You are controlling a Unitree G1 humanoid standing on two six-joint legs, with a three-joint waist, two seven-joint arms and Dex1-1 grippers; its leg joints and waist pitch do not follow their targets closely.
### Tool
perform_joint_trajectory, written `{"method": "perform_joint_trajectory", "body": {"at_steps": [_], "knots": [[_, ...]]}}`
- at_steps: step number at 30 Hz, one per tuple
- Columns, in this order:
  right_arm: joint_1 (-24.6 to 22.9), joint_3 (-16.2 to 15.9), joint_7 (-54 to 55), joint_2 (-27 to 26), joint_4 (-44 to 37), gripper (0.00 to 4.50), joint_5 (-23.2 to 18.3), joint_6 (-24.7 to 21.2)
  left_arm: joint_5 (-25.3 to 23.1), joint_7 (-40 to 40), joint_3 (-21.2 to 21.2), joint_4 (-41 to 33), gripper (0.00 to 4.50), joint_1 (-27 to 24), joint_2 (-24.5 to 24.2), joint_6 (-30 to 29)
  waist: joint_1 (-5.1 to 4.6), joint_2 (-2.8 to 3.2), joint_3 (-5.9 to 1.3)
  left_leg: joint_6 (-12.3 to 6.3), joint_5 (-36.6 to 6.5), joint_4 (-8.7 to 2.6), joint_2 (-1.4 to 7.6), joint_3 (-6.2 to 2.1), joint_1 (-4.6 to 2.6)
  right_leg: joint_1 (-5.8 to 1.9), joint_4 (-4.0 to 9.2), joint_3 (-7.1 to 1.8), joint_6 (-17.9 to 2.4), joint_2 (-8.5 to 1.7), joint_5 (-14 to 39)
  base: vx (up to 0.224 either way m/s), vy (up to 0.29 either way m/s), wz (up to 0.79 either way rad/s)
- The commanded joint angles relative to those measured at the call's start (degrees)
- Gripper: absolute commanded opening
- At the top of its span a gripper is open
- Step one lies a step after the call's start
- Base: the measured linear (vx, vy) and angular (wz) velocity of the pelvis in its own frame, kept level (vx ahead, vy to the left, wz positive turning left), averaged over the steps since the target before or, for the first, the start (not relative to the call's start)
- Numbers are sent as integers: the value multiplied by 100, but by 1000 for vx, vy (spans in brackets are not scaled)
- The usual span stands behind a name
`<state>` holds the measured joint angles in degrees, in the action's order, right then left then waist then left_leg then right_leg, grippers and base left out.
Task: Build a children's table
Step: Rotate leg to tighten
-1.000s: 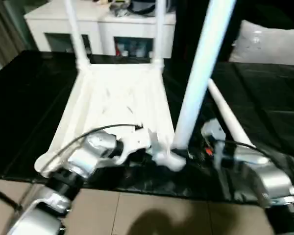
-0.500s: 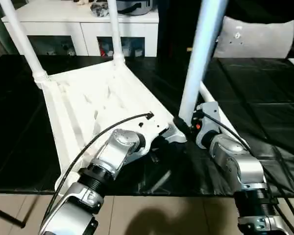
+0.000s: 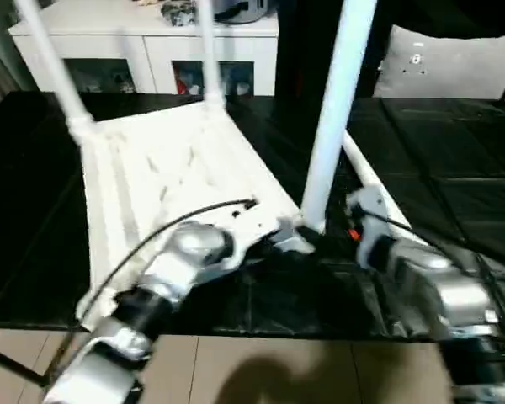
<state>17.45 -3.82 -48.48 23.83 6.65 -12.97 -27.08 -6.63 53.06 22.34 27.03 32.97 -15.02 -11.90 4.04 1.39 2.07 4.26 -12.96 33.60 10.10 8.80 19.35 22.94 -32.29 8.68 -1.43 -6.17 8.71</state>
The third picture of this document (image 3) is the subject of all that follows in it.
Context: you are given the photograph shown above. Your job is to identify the white plastic table leg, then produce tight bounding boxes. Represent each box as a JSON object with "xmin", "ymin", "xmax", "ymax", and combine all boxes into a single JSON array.
[
  {"xmin": 196, "ymin": 0, "xmax": 229, "ymax": 109},
  {"xmin": 11, "ymin": 0, "xmax": 97, "ymax": 132},
  {"xmin": 342, "ymin": 133, "xmax": 431, "ymax": 250},
  {"xmin": 297, "ymin": 0, "xmax": 379, "ymax": 236}
]

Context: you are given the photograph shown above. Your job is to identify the white plastic table top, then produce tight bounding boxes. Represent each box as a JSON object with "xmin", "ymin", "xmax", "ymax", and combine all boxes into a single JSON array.
[{"xmin": 66, "ymin": 102, "xmax": 317, "ymax": 334}]

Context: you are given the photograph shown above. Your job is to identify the black cabinet with gold label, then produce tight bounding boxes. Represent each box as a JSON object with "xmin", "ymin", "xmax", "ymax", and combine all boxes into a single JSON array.
[{"xmin": 276, "ymin": 0, "xmax": 396, "ymax": 98}]

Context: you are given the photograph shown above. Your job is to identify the grey pillow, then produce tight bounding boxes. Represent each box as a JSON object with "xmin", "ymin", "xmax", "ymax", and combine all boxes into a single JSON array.
[{"xmin": 371, "ymin": 23, "xmax": 505, "ymax": 101}]

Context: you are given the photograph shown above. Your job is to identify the grey round pot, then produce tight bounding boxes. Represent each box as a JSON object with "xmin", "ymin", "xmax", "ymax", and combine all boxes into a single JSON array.
[{"xmin": 213, "ymin": 0, "xmax": 275, "ymax": 25}]

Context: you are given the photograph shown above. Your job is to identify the black clutter on sideboard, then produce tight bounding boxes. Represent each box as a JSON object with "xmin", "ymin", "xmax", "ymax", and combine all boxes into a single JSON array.
[{"xmin": 161, "ymin": 1, "xmax": 199, "ymax": 29}]

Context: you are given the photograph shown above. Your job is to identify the white sideboard cabinet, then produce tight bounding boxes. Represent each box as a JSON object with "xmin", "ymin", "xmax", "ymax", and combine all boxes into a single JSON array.
[{"xmin": 7, "ymin": 7, "xmax": 279, "ymax": 98}]

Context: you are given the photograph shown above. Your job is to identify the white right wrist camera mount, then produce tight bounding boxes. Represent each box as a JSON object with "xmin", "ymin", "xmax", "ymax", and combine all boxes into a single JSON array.
[{"xmin": 346, "ymin": 183, "xmax": 391, "ymax": 269}]

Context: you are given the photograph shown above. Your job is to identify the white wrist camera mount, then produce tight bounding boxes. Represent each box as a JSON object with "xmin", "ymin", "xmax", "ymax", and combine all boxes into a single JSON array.
[
  {"xmin": 346, "ymin": 183, "xmax": 391, "ymax": 269},
  {"xmin": 230, "ymin": 200, "xmax": 295, "ymax": 271}
]

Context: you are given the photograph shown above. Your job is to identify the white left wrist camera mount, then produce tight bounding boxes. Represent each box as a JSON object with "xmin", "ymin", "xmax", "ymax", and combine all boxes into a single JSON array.
[{"xmin": 230, "ymin": 200, "xmax": 295, "ymax": 271}]

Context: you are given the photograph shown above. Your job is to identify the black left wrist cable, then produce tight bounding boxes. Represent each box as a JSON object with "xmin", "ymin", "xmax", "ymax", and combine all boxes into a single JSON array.
[{"xmin": 45, "ymin": 197, "xmax": 258, "ymax": 391}]

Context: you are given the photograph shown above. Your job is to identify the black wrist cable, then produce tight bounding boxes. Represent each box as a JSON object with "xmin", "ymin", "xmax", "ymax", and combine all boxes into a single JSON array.
[
  {"xmin": 45, "ymin": 197, "xmax": 258, "ymax": 391},
  {"xmin": 360, "ymin": 209, "xmax": 505, "ymax": 340}
]

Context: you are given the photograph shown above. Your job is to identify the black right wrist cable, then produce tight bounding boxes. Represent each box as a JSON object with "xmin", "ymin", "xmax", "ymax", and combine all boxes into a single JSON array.
[{"xmin": 360, "ymin": 209, "xmax": 505, "ymax": 340}]

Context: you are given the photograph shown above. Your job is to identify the black metal frame leg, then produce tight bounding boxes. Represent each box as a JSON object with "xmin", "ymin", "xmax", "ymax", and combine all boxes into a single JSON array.
[{"xmin": 0, "ymin": 342, "xmax": 52, "ymax": 389}]

